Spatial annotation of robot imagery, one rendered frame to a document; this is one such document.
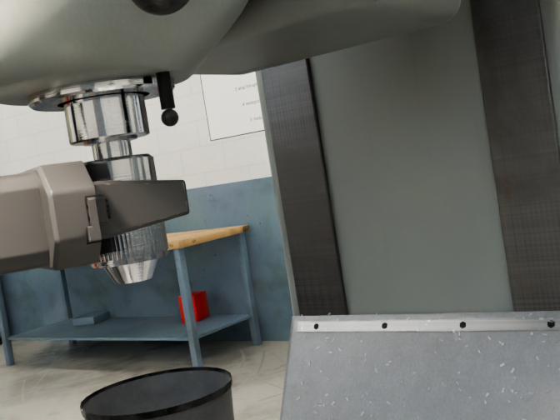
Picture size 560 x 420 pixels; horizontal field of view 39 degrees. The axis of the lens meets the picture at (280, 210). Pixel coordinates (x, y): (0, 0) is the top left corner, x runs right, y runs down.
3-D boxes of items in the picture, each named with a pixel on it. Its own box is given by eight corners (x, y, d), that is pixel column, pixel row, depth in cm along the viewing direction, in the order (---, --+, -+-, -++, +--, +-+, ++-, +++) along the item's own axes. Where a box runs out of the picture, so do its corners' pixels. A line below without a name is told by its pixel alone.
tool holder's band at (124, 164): (126, 175, 50) (123, 160, 50) (172, 167, 47) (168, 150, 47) (61, 184, 47) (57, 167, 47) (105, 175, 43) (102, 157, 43)
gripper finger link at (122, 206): (187, 223, 46) (83, 242, 43) (178, 170, 46) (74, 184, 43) (197, 223, 45) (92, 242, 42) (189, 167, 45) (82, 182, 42)
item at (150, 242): (139, 255, 50) (126, 175, 50) (185, 252, 47) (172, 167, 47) (75, 269, 47) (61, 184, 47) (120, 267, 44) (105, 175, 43)
